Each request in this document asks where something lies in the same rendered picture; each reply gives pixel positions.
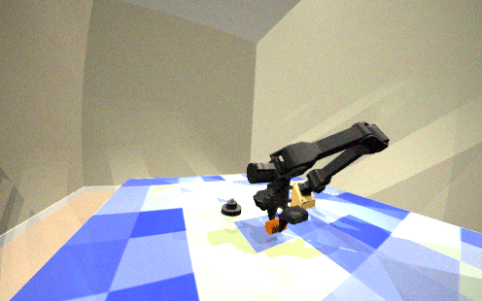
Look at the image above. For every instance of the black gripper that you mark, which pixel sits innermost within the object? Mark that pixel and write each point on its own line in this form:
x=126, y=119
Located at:
x=290, y=214

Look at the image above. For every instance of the orange cylinder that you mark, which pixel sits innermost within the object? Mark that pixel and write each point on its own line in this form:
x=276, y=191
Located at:
x=272, y=226

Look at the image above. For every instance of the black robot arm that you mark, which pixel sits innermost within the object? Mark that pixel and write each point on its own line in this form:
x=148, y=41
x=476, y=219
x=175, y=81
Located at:
x=361, y=138

